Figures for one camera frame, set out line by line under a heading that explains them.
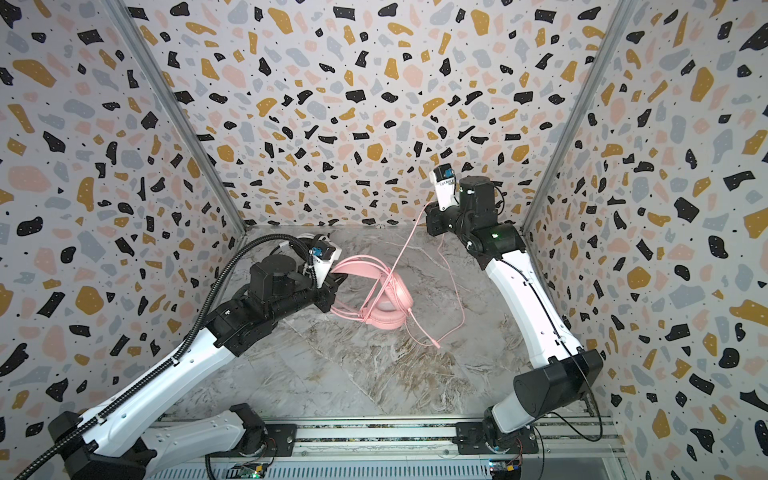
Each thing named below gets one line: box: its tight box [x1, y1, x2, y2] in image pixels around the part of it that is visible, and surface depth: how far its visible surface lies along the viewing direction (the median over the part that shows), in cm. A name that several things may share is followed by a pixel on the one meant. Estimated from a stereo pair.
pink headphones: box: [330, 255, 441, 349], surface depth 70 cm
